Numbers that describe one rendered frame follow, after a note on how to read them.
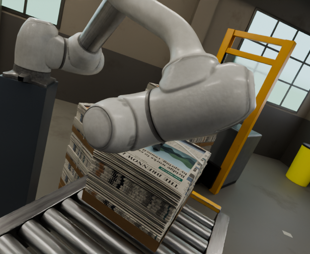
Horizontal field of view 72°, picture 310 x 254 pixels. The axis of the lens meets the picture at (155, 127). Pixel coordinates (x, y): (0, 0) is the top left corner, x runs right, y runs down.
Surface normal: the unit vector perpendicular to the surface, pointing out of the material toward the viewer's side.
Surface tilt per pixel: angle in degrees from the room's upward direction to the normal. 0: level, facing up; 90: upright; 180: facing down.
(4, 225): 0
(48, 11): 90
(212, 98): 85
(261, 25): 90
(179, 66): 72
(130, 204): 94
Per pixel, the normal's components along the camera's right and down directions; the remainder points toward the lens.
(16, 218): 0.33, -0.89
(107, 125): -0.31, 0.08
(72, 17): 0.15, 0.37
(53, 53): 0.61, 0.41
